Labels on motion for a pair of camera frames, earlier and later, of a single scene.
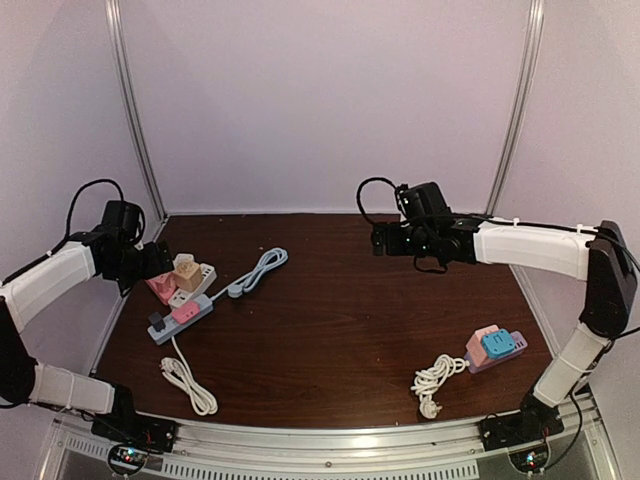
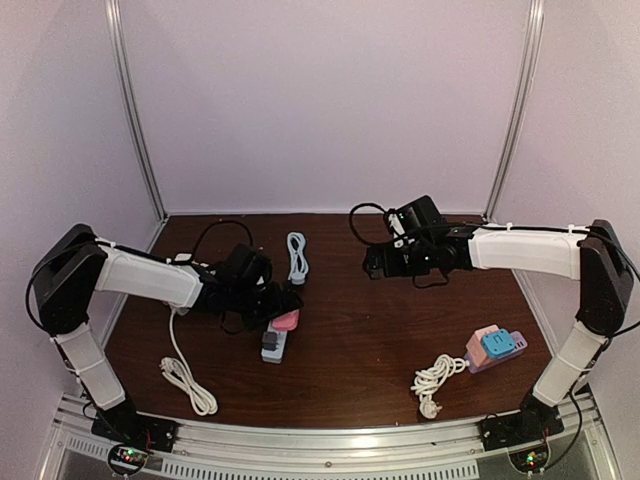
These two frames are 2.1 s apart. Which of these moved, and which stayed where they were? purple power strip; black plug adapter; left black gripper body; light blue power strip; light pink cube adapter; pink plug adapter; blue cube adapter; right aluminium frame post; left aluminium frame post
Moved: black plug adapter; left black gripper body; pink plug adapter; light blue power strip
Stayed: purple power strip; light pink cube adapter; left aluminium frame post; blue cube adapter; right aluminium frame post
